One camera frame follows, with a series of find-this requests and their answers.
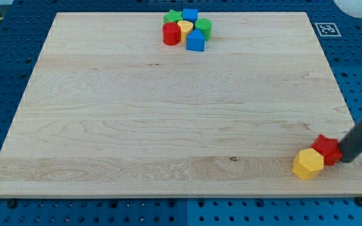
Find yellow hexagon block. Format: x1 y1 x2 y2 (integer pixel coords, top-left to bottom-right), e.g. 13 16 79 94
292 148 324 180

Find blue triangle block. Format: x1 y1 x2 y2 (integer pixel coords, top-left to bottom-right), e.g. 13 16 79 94
186 29 206 51

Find yellow heart block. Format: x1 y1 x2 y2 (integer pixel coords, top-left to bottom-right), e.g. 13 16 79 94
177 20 194 44

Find white fiducial marker tag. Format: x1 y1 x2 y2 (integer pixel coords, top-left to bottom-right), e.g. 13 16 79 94
314 22 341 37

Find green cylinder block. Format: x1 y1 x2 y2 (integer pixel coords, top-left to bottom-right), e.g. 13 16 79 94
195 18 212 41

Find wooden board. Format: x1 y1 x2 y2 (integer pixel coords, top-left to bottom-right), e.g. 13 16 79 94
0 12 362 199

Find green star block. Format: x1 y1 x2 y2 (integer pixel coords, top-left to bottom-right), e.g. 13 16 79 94
163 9 183 24

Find blue cube block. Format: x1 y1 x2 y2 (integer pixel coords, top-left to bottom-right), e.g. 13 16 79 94
182 9 199 23

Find red star block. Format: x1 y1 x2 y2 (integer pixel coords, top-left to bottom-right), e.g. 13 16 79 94
311 134 343 166

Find red cylinder block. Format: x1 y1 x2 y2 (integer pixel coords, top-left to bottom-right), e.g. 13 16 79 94
162 22 180 46

